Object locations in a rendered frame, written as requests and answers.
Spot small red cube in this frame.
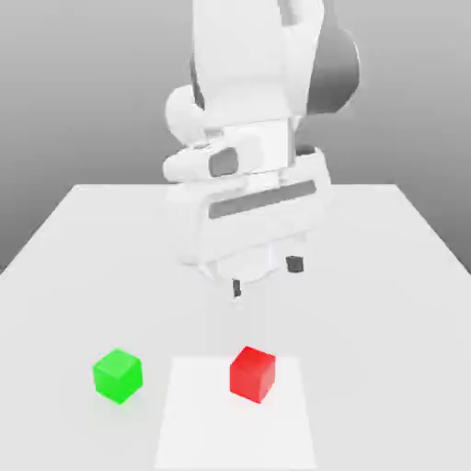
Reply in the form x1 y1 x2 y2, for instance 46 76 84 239
228 345 277 405

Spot small green cube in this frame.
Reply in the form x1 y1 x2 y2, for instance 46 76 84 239
91 347 144 406

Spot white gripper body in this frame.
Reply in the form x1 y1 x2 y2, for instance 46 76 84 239
166 151 333 278

